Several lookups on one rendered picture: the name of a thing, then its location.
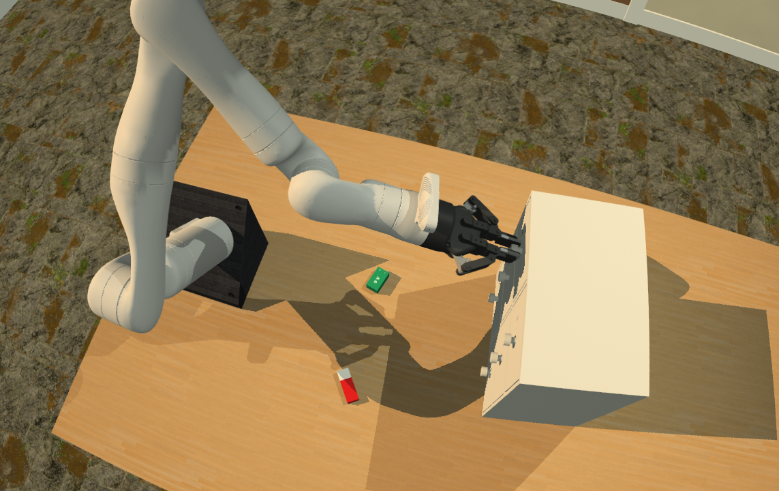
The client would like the white chest of drawers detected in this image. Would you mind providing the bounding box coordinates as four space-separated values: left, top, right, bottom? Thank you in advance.
482 191 650 427

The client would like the green nine-volt battery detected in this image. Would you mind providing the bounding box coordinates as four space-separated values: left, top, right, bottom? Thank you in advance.
366 267 389 294

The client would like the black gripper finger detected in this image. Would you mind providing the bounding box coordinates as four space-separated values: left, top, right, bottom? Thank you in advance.
450 232 520 276
461 195 521 248

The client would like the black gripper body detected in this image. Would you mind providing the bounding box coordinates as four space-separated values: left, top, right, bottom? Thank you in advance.
420 200 481 258

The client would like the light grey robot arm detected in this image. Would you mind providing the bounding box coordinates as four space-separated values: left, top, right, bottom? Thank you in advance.
88 0 440 333

